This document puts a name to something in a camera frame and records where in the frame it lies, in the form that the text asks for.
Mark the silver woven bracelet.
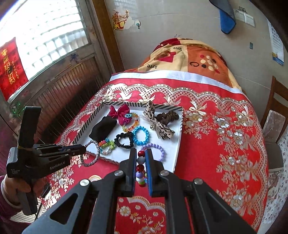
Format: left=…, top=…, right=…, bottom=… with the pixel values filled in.
left=80, top=139, right=101, bottom=168

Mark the multicolour large bead bracelet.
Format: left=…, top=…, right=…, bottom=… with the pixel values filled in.
left=135, top=150, right=147, bottom=188

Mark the purple bead bracelet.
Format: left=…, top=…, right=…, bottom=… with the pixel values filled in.
left=140, top=142, right=167, bottom=162

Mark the blue bead bracelet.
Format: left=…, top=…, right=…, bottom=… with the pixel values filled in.
left=131, top=125, right=150, bottom=147

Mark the black bead bracelet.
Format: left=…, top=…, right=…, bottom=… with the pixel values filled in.
left=113, top=131, right=135, bottom=150

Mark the colourful plastic link bracelet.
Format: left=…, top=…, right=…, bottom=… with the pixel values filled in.
left=98, top=138, right=117, bottom=156

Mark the spotted cream bow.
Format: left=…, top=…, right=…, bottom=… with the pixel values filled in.
left=143, top=101, right=175, bottom=140

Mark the rainbow crystal bead bracelet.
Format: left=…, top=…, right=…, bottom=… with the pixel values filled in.
left=121, top=112, right=140, bottom=133

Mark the dark red bow hairclip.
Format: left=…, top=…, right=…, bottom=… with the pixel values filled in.
left=108, top=104, right=132, bottom=126

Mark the brown scrunchie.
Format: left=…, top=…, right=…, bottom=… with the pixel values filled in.
left=156, top=111, right=179, bottom=126

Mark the purple sleeve forearm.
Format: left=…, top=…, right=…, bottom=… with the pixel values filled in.
left=0, top=175, right=31, bottom=233

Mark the left hand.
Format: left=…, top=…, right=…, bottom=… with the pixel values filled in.
left=1, top=176, right=48, bottom=205

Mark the striped shallow box tray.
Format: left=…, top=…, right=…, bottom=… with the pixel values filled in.
left=72, top=101, right=184, bottom=173

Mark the red floral tablecloth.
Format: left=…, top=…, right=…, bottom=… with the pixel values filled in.
left=42, top=71, right=268, bottom=233

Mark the red gold banner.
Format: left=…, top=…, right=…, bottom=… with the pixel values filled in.
left=0, top=38, right=28, bottom=101

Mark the orange patterned blanket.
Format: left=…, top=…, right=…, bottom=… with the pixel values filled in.
left=128, top=38, right=242, bottom=90

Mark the window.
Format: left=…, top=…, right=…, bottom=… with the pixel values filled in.
left=1, top=0, right=88, bottom=79

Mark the floral white bedding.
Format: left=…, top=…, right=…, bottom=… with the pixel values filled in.
left=258, top=129, right=287, bottom=233

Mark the wooden chair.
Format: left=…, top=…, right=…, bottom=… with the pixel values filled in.
left=261, top=76, right=287, bottom=172

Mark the red gold wall sticker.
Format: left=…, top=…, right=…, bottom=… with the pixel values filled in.
left=111, top=9, right=129, bottom=30

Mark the wall hook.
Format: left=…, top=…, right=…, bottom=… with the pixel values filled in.
left=135, top=20, right=141, bottom=29

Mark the blue cloth on wall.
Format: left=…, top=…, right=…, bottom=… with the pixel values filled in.
left=209, top=0, right=236, bottom=35

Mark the wall poster chart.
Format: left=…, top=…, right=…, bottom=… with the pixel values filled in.
left=267, top=19, right=284, bottom=66

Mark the white wall switch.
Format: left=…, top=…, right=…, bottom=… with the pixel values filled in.
left=233, top=9, right=255, bottom=27

